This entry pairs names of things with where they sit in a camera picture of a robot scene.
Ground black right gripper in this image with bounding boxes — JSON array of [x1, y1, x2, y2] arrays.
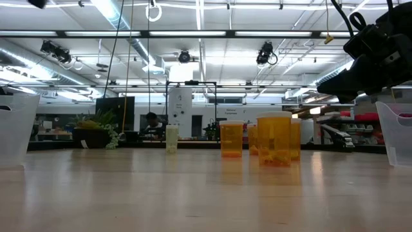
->
[[317, 1, 412, 104]]

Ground black aluminium table frame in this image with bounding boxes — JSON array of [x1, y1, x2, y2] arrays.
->
[[27, 140, 387, 155]]

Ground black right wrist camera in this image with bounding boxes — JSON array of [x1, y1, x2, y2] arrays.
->
[[342, 23, 389, 59]]

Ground white machine cabinet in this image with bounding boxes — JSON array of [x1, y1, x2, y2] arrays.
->
[[167, 87, 193, 139]]

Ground yellow hanging cable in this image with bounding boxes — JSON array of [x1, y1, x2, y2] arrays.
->
[[121, 0, 135, 136]]

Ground black hanging cable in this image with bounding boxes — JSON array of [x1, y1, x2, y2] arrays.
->
[[102, 0, 126, 99]]

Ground large orange pill bottle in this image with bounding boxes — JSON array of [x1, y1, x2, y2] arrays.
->
[[291, 117, 303, 161], [246, 123, 259, 156], [256, 111, 293, 168], [219, 120, 245, 159]]

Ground black right camera cable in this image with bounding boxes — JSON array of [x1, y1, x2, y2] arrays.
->
[[330, 0, 368, 32]]

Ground small background plant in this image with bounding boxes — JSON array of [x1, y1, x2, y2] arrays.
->
[[202, 119, 221, 141]]

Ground person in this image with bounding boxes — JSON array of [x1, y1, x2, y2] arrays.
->
[[140, 111, 167, 140]]

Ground black stand frame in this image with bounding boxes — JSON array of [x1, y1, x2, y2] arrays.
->
[[165, 80, 218, 139]]

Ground overhead light bar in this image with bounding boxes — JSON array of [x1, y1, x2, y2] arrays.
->
[[0, 30, 352, 39]]

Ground small pale pill bottle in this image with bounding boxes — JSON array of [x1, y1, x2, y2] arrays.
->
[[165, 124, 179, 154]]

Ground clear plastic bin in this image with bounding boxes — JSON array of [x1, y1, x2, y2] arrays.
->
[[375, 101, 412, 168], [0, 93, 41, 167]]

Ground potted succulent plant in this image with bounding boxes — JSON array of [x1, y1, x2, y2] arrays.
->
[[69, 108, 120, 150]]

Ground silver air duct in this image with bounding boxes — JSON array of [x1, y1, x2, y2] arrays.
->
[[89, 0, 167, 75]]

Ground black stapler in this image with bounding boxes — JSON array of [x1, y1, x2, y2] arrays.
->
[[317, 123, 356, 153]]

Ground black monitor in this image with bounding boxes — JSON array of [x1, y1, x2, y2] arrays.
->
[[95, 96, 136, 133]]

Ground yellow hanging hook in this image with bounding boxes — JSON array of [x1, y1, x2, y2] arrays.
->
[[323, 0, 335, 45]]

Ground red storage bins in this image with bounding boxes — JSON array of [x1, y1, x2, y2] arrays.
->
[[339, 110, 380, 122]]

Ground white hanging ring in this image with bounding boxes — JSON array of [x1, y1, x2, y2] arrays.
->
[[145, 1, 163, 23]]

